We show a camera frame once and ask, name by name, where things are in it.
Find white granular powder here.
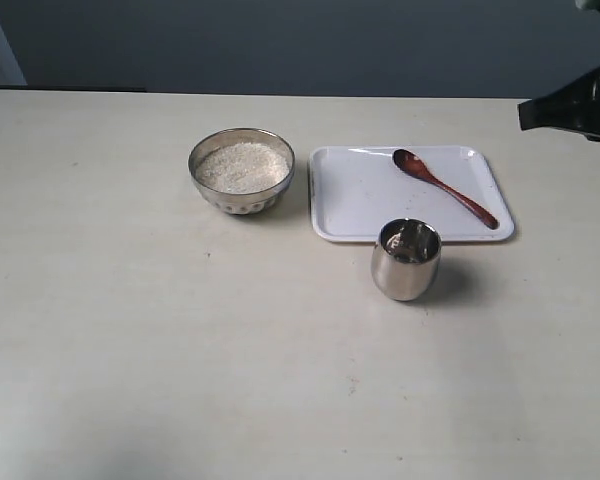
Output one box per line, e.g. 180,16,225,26
194,142,290,194

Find shiny steel cup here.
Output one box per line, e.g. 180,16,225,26
371,218,442,302

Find dark red wooden spoon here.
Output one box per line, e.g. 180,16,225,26
392,149,499,230

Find steel bowl of rice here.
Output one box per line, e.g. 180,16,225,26
188,128,296,215

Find white rectangular tray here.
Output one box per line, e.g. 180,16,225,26
308,145,515,243

